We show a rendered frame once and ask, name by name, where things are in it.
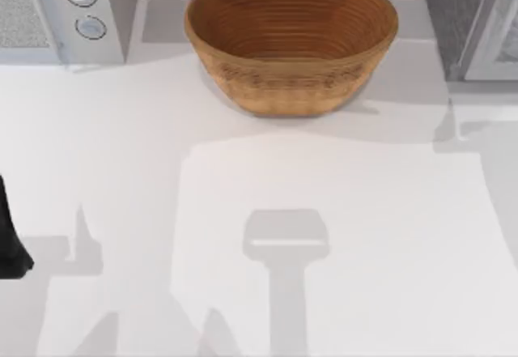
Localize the brown wicker basket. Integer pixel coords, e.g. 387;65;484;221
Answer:
185;0;400;117

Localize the pale microwave oven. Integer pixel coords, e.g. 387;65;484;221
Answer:
0;0;142;66

